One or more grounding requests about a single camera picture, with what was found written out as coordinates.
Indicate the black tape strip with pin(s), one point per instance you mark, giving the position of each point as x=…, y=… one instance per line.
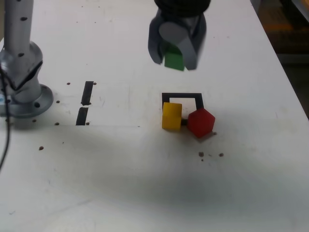
x=87, y=91

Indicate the brown wooden furniture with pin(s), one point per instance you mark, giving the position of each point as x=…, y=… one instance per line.
x=285, y=24

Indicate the green cube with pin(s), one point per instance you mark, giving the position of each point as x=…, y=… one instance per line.
x=173, y=61

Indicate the yellow cube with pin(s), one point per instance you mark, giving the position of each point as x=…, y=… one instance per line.
x=171, y=118

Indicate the red cube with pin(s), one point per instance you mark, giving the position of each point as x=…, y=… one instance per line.
x=200, y=123

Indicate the black tape square outline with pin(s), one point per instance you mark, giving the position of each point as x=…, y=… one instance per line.
x=181, y=95

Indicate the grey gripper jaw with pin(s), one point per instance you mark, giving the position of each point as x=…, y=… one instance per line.
x=173, y=33
x=153, y=43

